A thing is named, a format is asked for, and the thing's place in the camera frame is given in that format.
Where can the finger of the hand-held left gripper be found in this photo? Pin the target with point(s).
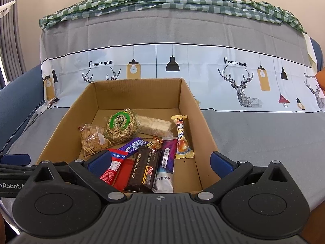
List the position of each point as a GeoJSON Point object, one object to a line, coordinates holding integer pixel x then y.
{"type": "Point", "coordinates": [15, 158]}

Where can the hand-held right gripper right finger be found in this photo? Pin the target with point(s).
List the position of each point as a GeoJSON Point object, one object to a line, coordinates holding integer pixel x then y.
{"type": "Point", "coordinates": [223, 164]}

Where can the white clothes hanger stand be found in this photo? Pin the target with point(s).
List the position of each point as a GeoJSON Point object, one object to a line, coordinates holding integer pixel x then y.
{"type": "Point", "coordinates": [6, 9]}

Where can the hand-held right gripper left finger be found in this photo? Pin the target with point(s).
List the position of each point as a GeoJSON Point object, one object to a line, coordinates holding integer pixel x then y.
{"type": "Point", "coordinates": [100, 161]}

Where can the grey curtain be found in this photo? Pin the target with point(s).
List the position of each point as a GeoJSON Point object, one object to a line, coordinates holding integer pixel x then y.
{"type": "Point", "coordinates": [10, 43]}

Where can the brown cardboard box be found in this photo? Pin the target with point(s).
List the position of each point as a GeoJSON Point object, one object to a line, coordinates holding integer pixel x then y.
{"type": "Point", "coordinates": [142, 94]}

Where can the clear cookie bag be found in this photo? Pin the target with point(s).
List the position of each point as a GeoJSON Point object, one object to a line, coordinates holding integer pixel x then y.
{"type": "Point", "coordinates": [91, 141]}

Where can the black snack packet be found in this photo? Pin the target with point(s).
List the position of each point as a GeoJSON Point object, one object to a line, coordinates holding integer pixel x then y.
{"type": "Point", "coordinates": [142, 167]}

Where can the white nougat bar packet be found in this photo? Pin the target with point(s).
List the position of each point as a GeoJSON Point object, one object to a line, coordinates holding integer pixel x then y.
{"type": "Point", "coordinates": [155, 127]}

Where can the plain red snack packet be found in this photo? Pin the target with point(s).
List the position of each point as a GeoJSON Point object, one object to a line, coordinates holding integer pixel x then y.
{"type": "Point", "coordinates": [124, 172]}

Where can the grey printed deer sheet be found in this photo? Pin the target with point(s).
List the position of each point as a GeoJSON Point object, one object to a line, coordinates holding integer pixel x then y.
{"type": "Point", "coordinates": [177, 25]}

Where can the green checked cloth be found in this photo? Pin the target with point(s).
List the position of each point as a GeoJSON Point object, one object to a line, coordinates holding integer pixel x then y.
{"type": "Point", "coordinates": [177, 0]}

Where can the maroon blue stick packet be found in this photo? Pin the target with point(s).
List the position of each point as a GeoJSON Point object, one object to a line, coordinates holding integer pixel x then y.
{"type": "Point", "coordinates": [166, 157]}

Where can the orange cushion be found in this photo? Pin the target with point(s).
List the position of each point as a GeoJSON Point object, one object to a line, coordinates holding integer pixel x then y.
{"type": "Point", "coordinates": [321, 80]}

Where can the red packet with white label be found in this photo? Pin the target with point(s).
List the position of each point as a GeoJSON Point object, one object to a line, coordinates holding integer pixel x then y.
{"type": "Point", "coordinates": [114, 165]}

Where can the yellow wafer stick packet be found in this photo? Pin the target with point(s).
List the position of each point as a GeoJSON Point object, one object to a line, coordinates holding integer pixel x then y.
{"type": "Point", "coordinates": [181, 137]}

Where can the purple snack packet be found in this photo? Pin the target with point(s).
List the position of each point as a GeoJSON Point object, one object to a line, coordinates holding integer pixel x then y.
{"type": "Point", "coordinates": [132, 147]}

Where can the round nut cake packet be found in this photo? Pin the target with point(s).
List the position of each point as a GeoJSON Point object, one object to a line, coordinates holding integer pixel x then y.
{"type": "Point", "coordinates": [121, 124]}

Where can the small orange candy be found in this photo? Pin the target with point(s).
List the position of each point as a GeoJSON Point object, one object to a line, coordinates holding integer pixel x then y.
{"type": "Point", "coordinates": [156, 143]}

